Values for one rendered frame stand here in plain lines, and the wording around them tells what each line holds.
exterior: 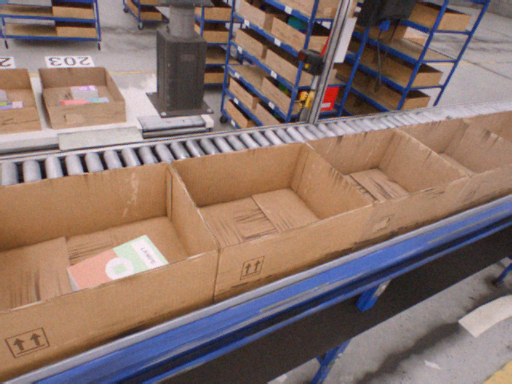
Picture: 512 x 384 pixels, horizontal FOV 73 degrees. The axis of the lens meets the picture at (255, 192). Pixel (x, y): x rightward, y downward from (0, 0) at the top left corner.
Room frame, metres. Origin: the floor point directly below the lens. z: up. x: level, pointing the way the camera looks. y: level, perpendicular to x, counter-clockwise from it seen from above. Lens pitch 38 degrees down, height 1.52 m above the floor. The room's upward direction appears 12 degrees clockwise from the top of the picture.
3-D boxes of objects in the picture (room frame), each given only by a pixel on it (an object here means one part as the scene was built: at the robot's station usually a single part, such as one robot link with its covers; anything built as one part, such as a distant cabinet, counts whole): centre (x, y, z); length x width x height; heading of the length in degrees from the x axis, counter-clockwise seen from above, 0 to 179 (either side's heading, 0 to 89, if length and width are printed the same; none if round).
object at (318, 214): (0.66, -0.03, 0.97); 0.39 x 0.29 x 0.17; 126
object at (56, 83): (1.36, 0.83, 0.80); 0.38 x 0.28 x 0.10; 38
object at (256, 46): (2.81, 0.16, 0.79); 0.40 x 0.30 x 0.10; 38
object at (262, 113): (2.43, -0.11, 0.39); 0.40 x 0.30 x 0.10; 37
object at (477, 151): (1.12, -0.66, 0.97); 0.39 x 0.29 x 0.17; 126
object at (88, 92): (1.42, 0.85, 0.78); 0.10 x 0.06 x 0.05; 130
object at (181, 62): (1.57, 0.46, 0.91); 0.26 x 0.26 x 0.33; 36
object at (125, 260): (0.41, 0.22, 0.92); 0.16 x 0.11 x 0.07; 139
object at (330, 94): (1.75, -0.25, 0.85); 0.16 x 0.01 x 0.13; 126
